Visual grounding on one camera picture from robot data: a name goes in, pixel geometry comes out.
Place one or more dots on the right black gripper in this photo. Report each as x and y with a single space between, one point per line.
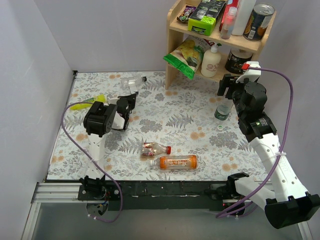
227 83

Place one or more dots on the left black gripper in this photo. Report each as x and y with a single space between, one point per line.
127 105

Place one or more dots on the small black-cap clear bottle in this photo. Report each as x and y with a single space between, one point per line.
133 83

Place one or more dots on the clear green-label water bottle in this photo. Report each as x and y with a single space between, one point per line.
223 110

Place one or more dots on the white green bottle cap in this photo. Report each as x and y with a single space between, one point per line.
220 128

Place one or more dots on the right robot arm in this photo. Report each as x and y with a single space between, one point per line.
289 202

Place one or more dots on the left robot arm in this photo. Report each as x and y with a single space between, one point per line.
98 122

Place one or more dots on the white pump lotion bottle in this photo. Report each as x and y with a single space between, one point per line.
211 60

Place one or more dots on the pink spray bottle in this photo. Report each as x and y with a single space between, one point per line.
228 23

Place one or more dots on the red-cap clear bottle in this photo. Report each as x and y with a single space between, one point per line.
151 149

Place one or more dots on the white tall bottle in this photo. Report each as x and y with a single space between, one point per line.
244 10

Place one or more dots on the orange drink bottle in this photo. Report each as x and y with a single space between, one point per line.
180 162

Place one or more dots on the black canister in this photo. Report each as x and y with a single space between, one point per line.
235 60

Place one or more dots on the yellow green tube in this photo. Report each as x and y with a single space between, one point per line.
88 102

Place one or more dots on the cassava chips bag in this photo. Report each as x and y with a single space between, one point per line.
198 43

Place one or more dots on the green chips bag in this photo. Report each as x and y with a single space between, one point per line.
185 59

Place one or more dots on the floral table mat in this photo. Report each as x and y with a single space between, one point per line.
181 117

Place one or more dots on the green black box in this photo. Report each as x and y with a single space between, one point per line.
204 18

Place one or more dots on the tin food can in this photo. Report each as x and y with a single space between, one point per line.
258 21

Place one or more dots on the red white carton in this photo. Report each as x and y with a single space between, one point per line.
228 5

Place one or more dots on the dark snack packet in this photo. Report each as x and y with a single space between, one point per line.
185 15

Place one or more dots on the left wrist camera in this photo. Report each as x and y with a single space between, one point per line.
112 100

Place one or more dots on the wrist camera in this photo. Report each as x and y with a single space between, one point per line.
251 71
112 100

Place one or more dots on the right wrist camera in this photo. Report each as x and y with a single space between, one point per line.
251 71

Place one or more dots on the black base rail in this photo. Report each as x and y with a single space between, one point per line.
157 195

